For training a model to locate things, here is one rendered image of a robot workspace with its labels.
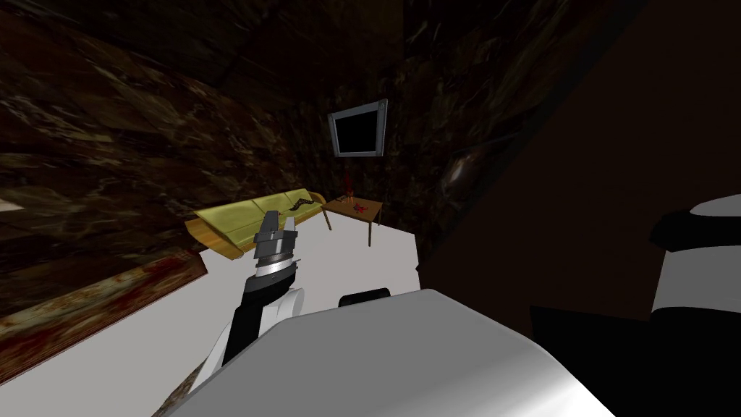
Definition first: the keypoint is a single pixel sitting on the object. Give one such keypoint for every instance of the rusty brown flat board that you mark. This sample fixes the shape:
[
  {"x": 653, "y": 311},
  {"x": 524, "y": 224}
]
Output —
[{"x": 87, "y": 301}]

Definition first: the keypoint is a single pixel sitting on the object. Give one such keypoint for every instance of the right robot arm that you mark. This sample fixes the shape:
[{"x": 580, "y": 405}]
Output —
[{"x": 694, "y": 278}]

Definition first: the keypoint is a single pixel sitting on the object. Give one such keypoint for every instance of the yellow green sofa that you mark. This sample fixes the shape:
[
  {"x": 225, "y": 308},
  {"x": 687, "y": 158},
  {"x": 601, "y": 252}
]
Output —
[{"x": 249, "y": 217}]

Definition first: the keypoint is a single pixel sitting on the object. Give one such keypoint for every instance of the small wooden table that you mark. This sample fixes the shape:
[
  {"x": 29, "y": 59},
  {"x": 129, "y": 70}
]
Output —
[{"x": 354, "y": 207}]

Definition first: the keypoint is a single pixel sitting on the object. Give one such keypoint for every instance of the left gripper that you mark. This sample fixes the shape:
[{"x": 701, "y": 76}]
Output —
[{"x": 277, "y": 245}]

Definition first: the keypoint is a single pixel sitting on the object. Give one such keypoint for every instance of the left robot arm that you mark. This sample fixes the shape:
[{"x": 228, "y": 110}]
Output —
[{"x": 260, "y": 304}]

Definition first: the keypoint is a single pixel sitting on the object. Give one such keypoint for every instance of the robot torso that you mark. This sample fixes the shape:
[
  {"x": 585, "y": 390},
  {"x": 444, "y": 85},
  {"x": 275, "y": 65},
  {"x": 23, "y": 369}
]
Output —
[{"x": 393, "y": 359}]

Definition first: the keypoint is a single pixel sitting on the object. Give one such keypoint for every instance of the grey framed dark window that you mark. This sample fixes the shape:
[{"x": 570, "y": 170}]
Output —
[{"x": 359, "y": 130}]

